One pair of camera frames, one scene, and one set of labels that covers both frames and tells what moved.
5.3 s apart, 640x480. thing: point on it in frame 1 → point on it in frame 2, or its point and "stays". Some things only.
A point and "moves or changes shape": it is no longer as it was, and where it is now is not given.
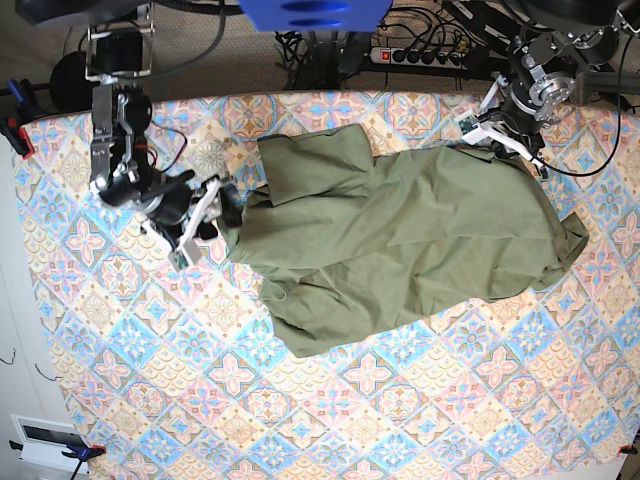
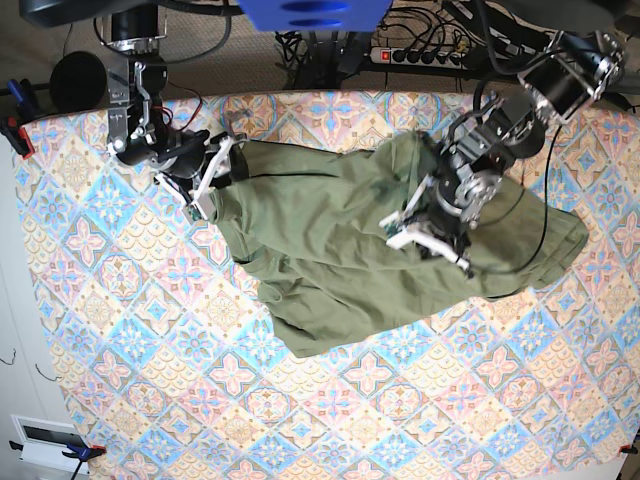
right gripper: [522, 119] → [443, 219]
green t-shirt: [354, 244] moves or changes shape
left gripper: [169, 211] → [190, 157]
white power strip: [422, 56] stays
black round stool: [69, 89] stays
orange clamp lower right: [627, 449] stays
